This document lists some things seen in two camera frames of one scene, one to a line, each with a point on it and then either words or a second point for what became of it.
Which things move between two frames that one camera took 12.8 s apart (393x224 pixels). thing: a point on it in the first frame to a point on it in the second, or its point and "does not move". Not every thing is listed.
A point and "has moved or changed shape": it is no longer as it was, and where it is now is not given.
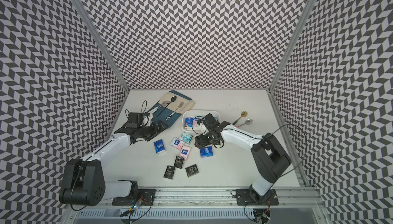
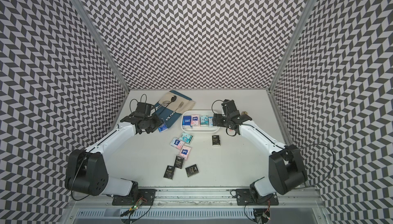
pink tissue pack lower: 184,151 does not move
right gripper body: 206,139 to 221,120
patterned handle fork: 172,115 does not move
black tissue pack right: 192,170 does not move
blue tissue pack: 159,146 has moved or changed shape
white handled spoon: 164,103 does not move
